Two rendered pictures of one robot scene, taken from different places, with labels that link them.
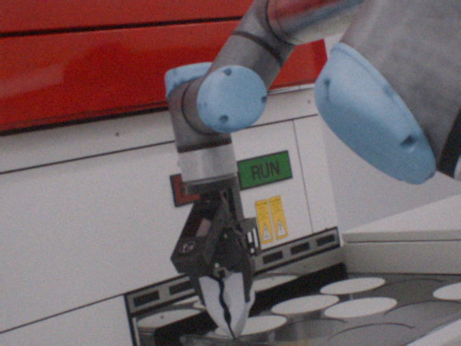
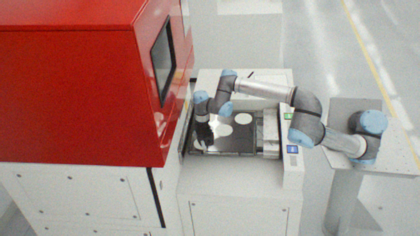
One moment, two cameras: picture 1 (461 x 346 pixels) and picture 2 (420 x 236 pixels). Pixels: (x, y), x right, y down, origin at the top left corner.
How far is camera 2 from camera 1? 1.35 m
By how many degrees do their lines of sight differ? 50
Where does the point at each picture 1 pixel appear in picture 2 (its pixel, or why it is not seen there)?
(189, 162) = (202, 118)
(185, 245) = (209, 140)
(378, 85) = (310, 141)
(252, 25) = (227, 88)
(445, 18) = (317, 125)
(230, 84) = (229, 108)
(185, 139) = (202, 113)
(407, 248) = not seen: hidden behind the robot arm
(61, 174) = not seen: hidden behind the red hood
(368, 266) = not seen: hidden behind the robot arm
